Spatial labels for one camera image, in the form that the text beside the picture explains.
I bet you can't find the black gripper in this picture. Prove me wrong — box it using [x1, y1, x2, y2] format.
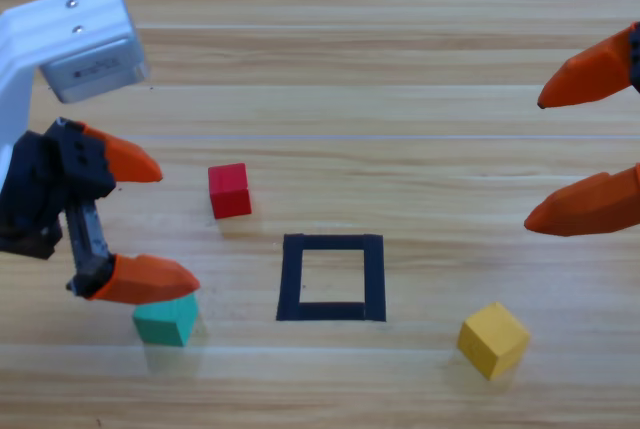
[523, 21, 640, 238]
[0, 118, 202, 307]

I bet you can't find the red wooden cube block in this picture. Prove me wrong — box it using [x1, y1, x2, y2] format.
[207, 162, 253, 220]

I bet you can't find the green wooden cube block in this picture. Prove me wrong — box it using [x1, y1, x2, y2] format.
[131, 292, 200, 348]

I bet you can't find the yellow wooden cube block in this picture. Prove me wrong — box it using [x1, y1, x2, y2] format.
[456, 301, 532, 381]

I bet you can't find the black tape rectangle outline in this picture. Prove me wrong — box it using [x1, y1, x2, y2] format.
[275, 233, 388, 323]

